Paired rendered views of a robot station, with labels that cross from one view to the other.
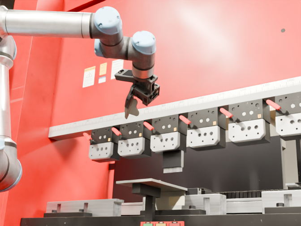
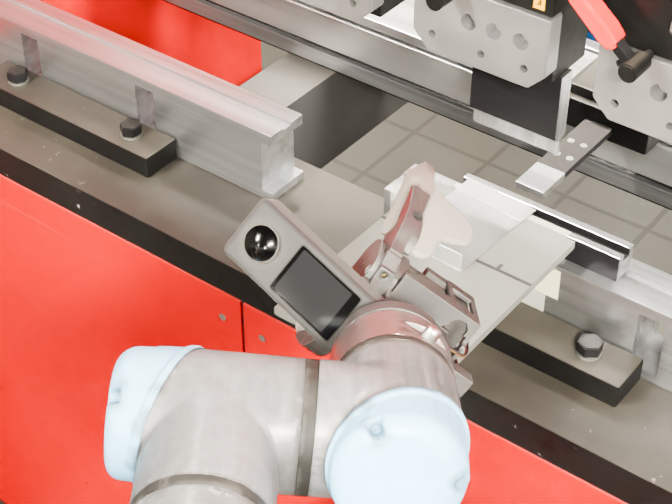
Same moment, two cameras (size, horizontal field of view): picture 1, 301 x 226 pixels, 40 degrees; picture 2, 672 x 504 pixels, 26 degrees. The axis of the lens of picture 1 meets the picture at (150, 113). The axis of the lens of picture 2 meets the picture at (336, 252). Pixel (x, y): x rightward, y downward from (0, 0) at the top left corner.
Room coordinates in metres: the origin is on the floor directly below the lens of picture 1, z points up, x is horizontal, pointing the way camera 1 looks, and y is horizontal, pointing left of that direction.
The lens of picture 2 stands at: (0.64, 0.06, 1.93)
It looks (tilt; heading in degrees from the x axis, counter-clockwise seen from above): 39 degrees down; 0
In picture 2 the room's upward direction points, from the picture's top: straight up
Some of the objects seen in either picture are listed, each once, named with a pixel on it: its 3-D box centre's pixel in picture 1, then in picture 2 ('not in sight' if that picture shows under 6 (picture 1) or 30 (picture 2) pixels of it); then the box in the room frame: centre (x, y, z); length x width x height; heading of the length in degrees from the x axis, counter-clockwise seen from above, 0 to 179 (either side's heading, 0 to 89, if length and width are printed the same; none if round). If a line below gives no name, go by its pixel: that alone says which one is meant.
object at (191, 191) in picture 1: (179, 193); (540, 225); (1.83, -0.14, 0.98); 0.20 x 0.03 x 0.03; 53
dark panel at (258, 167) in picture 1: (187, 184); not in sight; (2.41, -0.23, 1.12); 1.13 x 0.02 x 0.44; 53
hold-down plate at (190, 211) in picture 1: (171, 214); (504, 323); (1.79, -0.11, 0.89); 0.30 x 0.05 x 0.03; 53
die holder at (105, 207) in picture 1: (82, 210); (132, 88); (2.19, 0.33, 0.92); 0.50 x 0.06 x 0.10; 53
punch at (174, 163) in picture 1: (173, 162); (518, 98); (1.86, -0.11, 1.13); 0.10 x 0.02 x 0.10; 53
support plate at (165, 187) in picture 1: (152, 186); (428, 276); (1.74, -0.02, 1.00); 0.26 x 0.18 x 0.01; 143
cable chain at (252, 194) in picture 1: (251, 195); not in sight; (2.05, -0.52, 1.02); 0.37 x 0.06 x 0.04; 53
